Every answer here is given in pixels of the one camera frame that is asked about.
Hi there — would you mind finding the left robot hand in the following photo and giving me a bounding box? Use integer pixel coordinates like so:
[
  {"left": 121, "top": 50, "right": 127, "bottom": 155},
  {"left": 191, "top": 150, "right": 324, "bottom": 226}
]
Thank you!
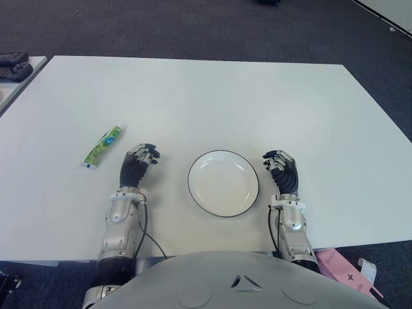
[{"left": 120, "top": 142, "right": 162, "bottom": 189}]

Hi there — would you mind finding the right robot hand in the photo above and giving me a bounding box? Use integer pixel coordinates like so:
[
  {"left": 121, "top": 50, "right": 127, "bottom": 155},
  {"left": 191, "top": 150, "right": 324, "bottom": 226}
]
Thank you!
[{"left": 261, "top": 149, "right": 301, "bottom": 196}]

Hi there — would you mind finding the green toothpaste tube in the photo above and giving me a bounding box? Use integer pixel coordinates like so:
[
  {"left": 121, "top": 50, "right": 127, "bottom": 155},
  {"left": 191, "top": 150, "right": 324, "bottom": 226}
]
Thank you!
[{"left": 80, "top": 126, "right": 127, "bottom": 170}]

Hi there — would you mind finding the white plate with black rim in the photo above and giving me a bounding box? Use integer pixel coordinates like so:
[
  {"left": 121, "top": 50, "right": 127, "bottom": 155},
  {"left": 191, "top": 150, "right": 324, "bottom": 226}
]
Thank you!
[{"left": 187, "top": 149, "right": 260, "bottom": 219}]

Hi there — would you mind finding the pink cardboard box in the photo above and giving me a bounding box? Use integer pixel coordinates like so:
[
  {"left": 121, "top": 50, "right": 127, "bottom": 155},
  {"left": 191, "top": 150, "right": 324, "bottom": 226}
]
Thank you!
[{"left": 315, "top": 247, "right": 384, "bottom": 299}]

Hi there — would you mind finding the grey robot torso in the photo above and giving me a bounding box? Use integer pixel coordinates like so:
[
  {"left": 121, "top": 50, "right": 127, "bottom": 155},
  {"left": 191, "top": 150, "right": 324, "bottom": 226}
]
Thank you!
[{"left": 89, "top": 250, "right": 391, "bottom": 309}]

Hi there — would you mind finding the white paper strip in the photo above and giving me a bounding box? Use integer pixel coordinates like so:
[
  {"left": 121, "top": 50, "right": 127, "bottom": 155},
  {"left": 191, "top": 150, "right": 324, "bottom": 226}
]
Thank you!
[{"left": 357, "top": 257, "right": 378, "bottom": 286}]

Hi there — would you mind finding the white side table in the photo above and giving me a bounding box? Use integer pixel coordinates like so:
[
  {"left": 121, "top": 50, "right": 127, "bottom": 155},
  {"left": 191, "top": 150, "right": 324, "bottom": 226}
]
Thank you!
[{"left": 0, "top": 55, "right": 49, "bottom": 114}]

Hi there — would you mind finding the black game controller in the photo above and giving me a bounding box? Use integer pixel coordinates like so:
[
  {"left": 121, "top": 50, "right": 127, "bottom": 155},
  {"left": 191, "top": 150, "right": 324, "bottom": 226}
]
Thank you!
[
  {"left": 0, "top": 49, "right": 30, "bottom": 64},
  {"left": 0, "top": 62, "right": 34, "bottom": 82}
]

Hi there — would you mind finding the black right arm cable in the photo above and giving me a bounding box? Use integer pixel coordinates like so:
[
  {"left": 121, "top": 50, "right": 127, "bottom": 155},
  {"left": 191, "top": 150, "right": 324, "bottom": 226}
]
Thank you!
[{"left": 268, "top": 205, "right": 281, "bottom": 252}]

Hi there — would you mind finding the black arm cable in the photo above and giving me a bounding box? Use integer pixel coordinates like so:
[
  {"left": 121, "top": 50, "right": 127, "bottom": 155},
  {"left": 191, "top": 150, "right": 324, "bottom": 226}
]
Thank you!
[
  {"left": 268, "top": 205, "right": 281, "bottom": 252},
  {"left": 137, "top": 198, "right": 169, "bottom": 260}
]

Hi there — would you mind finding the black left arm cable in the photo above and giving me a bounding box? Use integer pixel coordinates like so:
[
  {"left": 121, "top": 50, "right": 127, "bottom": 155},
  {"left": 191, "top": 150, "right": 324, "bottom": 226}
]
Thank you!
[{"left": 137, "top": 198, "right": 169, "bottom": 260}]

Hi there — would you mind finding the black metal bracket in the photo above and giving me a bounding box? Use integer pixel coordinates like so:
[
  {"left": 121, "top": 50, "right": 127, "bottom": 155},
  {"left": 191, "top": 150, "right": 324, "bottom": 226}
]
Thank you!
[{"left": 0, "top": 269, "right": 22, "bottom": 294}]

